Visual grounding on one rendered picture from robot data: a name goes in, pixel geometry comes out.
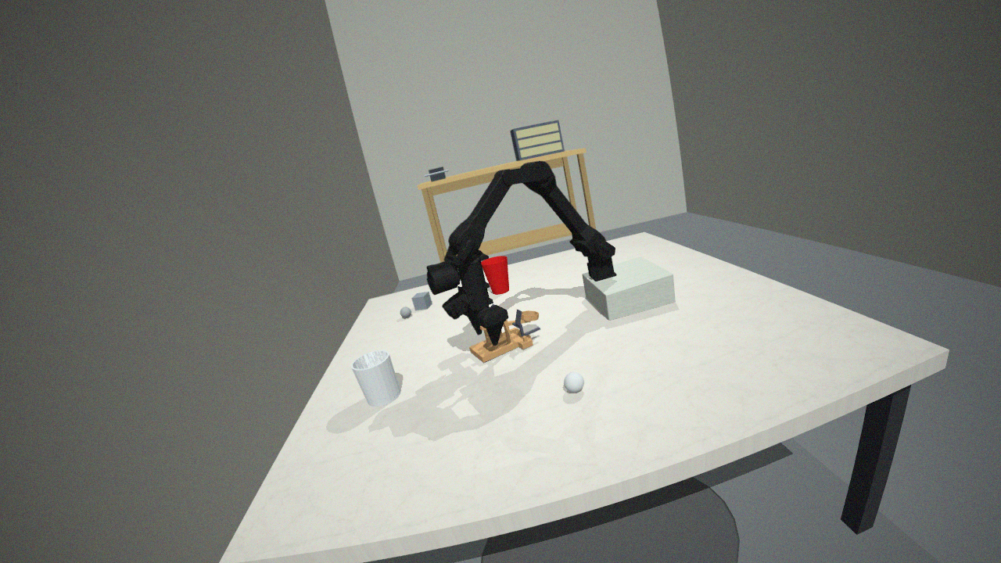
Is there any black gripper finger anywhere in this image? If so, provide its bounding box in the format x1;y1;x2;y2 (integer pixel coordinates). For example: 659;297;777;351
479;320;506;346
463;310;482;335

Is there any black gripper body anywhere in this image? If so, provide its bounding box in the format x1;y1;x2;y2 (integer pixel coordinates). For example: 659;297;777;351
461;279;508;327

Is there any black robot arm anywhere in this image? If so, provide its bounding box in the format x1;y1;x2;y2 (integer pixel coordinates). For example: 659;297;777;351
427;161;616;320

